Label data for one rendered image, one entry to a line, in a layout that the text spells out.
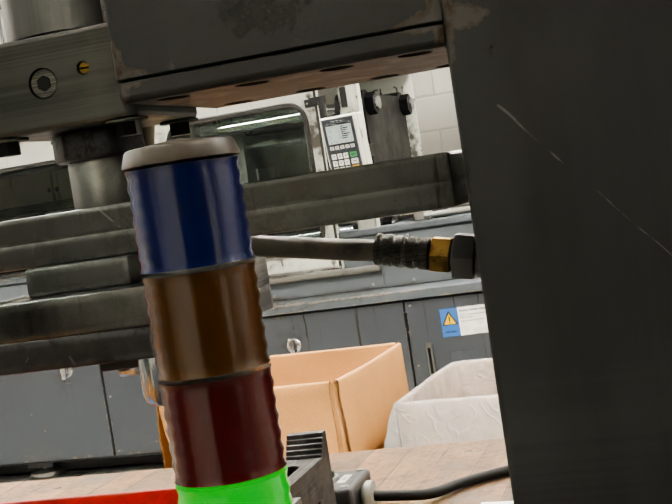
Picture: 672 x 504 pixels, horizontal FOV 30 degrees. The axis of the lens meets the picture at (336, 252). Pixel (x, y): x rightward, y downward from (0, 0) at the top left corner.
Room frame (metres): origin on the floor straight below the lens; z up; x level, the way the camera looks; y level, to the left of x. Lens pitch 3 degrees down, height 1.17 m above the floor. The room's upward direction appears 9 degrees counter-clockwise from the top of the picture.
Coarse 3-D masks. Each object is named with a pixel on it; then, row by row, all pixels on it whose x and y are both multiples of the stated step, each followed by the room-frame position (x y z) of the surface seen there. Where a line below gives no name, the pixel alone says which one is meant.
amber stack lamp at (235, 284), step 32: (160, 288) 0.40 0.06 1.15; (192, 288) 0.40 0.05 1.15; (224, 288) 0.40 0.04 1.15; (256, 288) 0.41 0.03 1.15; (160, 320) 0.40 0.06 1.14; (192, 320) 0.40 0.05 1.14; (224, 320) 0.40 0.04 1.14; (256, 320) 0.41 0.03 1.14; (160, 352) 0.40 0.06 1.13; (192, 352) 0.40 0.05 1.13; (224, 352) 0.40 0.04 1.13; (256, 352) 0.40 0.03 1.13
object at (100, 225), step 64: (256, 192) 0.63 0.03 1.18; (320, 192) 0.62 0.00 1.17; (384, 192) 0.61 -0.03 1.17; (448, 192) 0.60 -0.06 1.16; (0, 256) 0.67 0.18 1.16; (64, 256) 0.66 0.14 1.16; (128, 256) 0.64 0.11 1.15; (256, 256) 0.77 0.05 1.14; (0, 320) 0.63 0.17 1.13; (64, 320) 0.62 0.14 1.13; (128, 320) 0.61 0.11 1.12
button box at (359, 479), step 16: (336, 480) 1.04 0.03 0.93; (352, 480) 1.03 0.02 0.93; (368, 480) 1.04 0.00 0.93; (464, 480) 1.07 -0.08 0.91; (480, 480) 1.07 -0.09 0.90; (336, 496) 1.01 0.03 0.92; (352, 496) 1.01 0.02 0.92; (368, 496) 1.02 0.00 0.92; (384, 496) 1.03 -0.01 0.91; (400, 496) 1.03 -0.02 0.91; (416, 496) 1.03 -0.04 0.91; (432, 496) 1.04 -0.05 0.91
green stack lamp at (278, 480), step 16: (256, 480) 0.40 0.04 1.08; (272, 480) 0.40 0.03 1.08; (288, 480) 0.41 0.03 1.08; (192, 496) 0.40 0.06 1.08; (208, 496) 0.40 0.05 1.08; (224, 496) 0.40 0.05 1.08; (240, 496) 0.40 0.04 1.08; (256, 496) 0.40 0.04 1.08; (272, 496) 0.40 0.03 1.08; (288, 496) 0.41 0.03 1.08
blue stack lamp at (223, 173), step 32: (224, 160) 0.40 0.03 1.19; (128, 192) 0.41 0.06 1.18; (160, 192) 0.40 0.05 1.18; (192, 192) 0.40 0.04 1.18; (224, 192) 0.40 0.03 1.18; (160, 224) 0.40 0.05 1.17; (192, 224) 0.40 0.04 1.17; (224, 224) 0.40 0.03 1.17; (160, 256) 0.40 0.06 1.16; (192, 256) 0.40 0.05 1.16; (224, 256) 0.40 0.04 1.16
